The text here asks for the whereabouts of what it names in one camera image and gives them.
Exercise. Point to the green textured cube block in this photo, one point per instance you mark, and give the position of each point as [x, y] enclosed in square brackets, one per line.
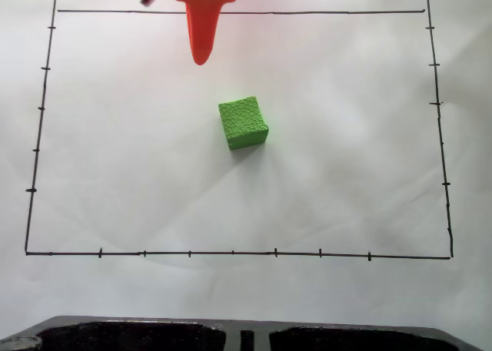
[242, 122]

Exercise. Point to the white paper sheet with rectangle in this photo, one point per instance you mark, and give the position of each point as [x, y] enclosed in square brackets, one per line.
[153, 174]

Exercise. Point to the black moulded tray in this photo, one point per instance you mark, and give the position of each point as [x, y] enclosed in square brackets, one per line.
[246, 328]

